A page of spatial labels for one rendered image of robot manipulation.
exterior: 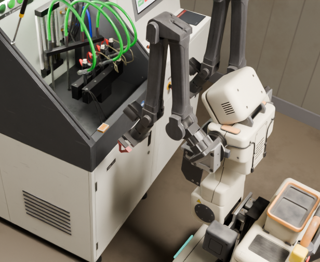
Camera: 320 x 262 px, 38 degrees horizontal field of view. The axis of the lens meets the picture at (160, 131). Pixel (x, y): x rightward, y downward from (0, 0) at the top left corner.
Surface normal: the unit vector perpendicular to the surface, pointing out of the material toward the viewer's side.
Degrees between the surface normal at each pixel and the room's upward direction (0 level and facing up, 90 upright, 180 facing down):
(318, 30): 90
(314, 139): 0
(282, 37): 90
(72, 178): 90
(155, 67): 90
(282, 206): 0
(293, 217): 0
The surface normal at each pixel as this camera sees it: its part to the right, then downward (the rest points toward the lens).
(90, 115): 0.07, -0.76
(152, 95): -0.53, 0.48
